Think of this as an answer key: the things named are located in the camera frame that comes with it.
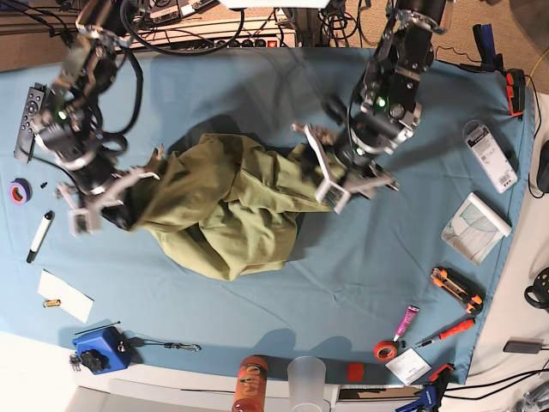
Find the purple tape roll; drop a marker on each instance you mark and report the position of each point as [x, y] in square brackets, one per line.
[20, 191]

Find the orange tape roll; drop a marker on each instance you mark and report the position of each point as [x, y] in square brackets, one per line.
[386, 351]

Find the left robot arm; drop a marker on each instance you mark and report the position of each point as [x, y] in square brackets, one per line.
[382, 112]

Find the blue black clamp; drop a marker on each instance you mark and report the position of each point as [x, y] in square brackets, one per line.
[490, 61]

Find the blue table cloth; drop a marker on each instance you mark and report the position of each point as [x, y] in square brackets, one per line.
[350, 276]

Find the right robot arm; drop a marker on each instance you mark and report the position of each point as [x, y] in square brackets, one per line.
[68, 124]

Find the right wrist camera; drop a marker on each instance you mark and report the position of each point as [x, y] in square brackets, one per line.
[83, 221]

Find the frosted plastic cup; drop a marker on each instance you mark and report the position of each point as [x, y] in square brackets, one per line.
[306, 379]

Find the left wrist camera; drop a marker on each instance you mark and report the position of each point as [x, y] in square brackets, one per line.
[333, 195]

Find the orange drink can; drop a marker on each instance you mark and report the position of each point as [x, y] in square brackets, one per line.
[250, 392]

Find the black zip tie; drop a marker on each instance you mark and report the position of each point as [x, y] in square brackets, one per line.
[97, 328]

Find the white square card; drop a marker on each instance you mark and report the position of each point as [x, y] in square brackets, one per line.
[408, 366]

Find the black power strip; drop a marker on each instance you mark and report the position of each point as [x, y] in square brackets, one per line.
[267, 41]

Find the small gold battery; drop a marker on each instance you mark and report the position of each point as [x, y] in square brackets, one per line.
[52, 303]

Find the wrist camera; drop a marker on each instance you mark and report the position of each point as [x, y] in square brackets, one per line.
[333, 195]
[83, 221]

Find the white marker pen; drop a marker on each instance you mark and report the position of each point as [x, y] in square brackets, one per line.
[39, 236]

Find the grey remote control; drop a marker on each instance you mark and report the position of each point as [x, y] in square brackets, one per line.
[33, 103]

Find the pink glue tube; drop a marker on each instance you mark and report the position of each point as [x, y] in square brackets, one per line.
[410, 314]

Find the blue box with knob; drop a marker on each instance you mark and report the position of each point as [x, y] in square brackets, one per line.
[103, 350]

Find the black power adapter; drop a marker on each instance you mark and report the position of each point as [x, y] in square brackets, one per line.
[523, 347]

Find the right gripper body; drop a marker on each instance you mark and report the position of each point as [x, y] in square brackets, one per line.
[96, 183]

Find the black computer mouse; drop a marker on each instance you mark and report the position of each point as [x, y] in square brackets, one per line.
[542, 176]

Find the orange handled screwdriver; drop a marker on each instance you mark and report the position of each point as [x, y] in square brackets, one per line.
[454, 330]

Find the blue bar clamp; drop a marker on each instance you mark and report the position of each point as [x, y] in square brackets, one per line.
[430, 397]

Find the orange black clamp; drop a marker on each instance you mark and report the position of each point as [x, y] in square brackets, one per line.
[516, 91]

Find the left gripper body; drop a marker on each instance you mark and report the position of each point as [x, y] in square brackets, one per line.
[360, 179]

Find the olive green t-shirt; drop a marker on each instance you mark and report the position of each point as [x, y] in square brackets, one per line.
[227, 206]

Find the orange black utility knife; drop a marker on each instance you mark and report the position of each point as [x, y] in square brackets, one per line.
[467, 294]

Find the white paper card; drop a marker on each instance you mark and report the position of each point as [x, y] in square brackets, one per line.
[74, 302]

